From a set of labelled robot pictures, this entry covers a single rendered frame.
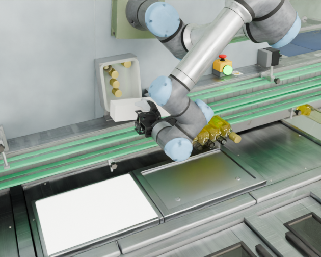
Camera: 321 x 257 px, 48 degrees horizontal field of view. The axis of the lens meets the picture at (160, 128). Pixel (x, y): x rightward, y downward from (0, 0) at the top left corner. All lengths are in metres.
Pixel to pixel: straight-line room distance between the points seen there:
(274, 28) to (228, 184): 0.67
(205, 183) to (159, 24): 0.66
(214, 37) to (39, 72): 0.81
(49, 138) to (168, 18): 0.70
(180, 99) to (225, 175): 0.63
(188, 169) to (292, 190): 0.44
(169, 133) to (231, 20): 0.37
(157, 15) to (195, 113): 0.44
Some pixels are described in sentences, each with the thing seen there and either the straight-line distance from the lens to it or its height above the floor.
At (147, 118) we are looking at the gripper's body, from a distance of 1.24.
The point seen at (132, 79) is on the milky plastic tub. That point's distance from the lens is 1.67.
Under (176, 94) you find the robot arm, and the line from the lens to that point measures 1.02.
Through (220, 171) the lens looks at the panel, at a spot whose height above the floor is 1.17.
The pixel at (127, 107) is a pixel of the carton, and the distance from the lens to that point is 1.33.
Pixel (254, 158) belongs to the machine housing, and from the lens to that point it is 1.77.
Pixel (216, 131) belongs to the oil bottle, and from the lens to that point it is 1.60.
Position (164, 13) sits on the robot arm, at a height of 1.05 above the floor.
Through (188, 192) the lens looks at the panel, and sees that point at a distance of 1.48.
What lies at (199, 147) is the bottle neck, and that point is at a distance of 1.53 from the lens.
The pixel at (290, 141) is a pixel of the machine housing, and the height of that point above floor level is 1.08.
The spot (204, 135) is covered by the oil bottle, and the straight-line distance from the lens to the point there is 1.57.
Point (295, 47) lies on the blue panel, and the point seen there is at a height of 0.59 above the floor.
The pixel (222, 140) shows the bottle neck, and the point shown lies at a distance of 1.59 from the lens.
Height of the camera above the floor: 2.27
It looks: 55 degrees down
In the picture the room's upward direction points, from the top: 134 degrees clockwise
